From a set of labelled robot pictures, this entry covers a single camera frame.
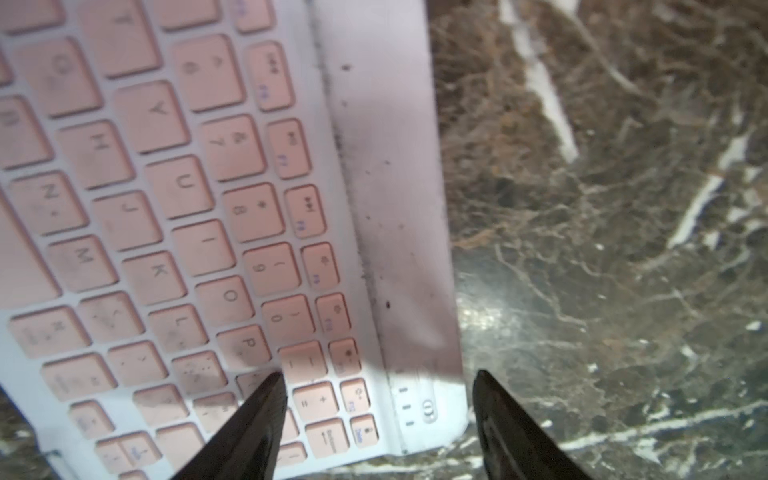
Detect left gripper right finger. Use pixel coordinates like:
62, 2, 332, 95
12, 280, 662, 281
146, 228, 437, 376
472, 370, 590, 480

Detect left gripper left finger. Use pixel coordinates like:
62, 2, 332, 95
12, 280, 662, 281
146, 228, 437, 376
173, 372, 288, 480

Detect pink keyboard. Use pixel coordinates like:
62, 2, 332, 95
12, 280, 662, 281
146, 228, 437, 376
1, 1, 468, 479

